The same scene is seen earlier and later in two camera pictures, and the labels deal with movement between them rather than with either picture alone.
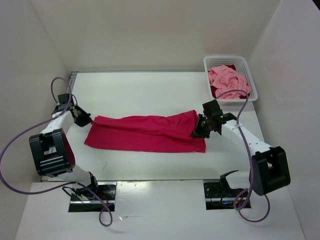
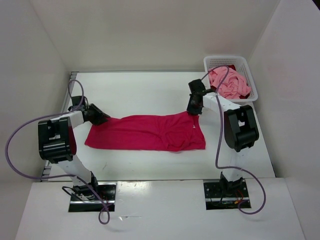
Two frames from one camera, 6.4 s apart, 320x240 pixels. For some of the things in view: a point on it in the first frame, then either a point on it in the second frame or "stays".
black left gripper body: [83, 116] to [95, 115]
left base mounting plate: [107, 192] stays
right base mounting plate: [216, 199] stays
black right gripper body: [203, 128] to [192, 107]
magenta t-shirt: [168, 132] stays
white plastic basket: [243, 67] stays
